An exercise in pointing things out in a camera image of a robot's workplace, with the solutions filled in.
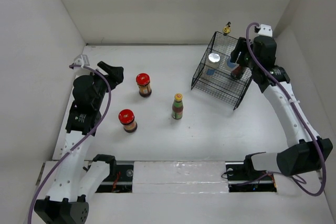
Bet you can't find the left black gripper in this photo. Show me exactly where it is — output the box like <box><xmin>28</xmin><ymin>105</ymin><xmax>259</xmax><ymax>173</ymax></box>
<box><xmin>87</xmin><ymin>62</ymin><xmax>122</xmax><ymax>109</ymax></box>

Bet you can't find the clear glass oil bottle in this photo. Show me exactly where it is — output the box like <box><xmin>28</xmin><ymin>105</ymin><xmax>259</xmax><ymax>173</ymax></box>
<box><xmin>221</xmin><ymin>22</ymin><xmax>231</xmax><ymax>53</ymax></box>

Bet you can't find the silver lid shaker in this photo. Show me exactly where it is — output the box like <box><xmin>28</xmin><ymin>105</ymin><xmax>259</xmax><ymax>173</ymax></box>
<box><xmin>226</xmin><ymin>57</ymin><xmax>237</xmax><ymax>71</ymax></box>
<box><xmin>206</xmin><ymin>53</ymin><xmax>221</xmax><ymax>76</ymax></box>

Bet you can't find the dark soy sauce bottle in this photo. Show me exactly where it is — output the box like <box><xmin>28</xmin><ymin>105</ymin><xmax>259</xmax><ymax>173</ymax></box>
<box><xmin>230</xmin><ymin>65</ymin><xmax>246</xmax><ymax>80</ymax></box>

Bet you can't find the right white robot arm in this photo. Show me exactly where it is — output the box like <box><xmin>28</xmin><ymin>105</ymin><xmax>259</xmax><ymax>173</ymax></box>
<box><xmin>230</xmin><ymin>36</ymin><xmax>333</xmax><ymax>179</ymax></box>

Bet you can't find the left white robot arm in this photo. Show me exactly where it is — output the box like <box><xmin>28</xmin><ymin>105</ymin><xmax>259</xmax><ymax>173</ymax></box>
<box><xmin>27</xmin><ymin>61</ymin><xmax>124</xmax><ymax>223</ymax></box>

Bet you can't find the red lid jar back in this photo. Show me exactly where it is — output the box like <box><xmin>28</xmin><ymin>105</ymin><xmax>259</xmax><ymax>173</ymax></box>
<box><xmin>136</xmin><ymin>73</ymin><xmax>152</xmax><ymax>98</ymax></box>

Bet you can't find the red lid jar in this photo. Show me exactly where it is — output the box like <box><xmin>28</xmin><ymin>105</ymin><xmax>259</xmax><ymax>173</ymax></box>
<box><xmin>118</xmin><ymin>109</ymin><xmax>138</xmax><ymax>133</ymax></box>
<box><xmin>136</xmin><ymin>73</ymin><xmax>152</xmax><ymax>98</ymax></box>

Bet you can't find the red lid jar front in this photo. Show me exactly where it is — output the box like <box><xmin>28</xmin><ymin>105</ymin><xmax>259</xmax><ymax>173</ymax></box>
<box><xmin>118</xmin><ymin>109</ymin><xmax>138</xmax><ymax>133</ymax></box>

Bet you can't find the green label sauce bottle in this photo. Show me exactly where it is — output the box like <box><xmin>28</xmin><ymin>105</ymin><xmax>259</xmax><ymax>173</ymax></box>
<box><xmin>172</xmin><ymin>93</ymin><xmax>183</xmax><ymax>120</ymax></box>

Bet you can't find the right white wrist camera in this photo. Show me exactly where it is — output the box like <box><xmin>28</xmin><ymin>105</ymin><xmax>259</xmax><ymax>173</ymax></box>
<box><xmin>255</xmin><ymin>24</ymin><xmax>273</xmax><ymax>37</ymax></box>

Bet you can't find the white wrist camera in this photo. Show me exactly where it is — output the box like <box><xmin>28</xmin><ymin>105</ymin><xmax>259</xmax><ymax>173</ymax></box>
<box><xmin>255</xmin><ymin>24</ymin><xmax>273</xmax><ymax>37</ymax></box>
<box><xmin>73</xmin><ymin>54</ymin><xmax>90</xmax><ymax>68</ymax></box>

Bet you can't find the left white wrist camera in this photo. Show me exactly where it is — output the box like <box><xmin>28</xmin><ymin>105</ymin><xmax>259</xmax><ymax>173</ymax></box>
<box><xmin>73</xmin><ymin>54</ymin><xmax>90</xmax><ymax>68</ymax></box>

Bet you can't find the black wire rack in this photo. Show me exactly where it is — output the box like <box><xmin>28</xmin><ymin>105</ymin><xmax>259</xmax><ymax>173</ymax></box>
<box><xmin>191</xmin><ymin>31</ymin><xmax>252</xmax><ymax>110</ymax></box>

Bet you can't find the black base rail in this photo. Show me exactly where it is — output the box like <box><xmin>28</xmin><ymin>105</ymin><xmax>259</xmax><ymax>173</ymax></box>
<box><xmin>97</xmin><ymin>161</ymin><xmax>277</xmax><ymax>193</ymax></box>

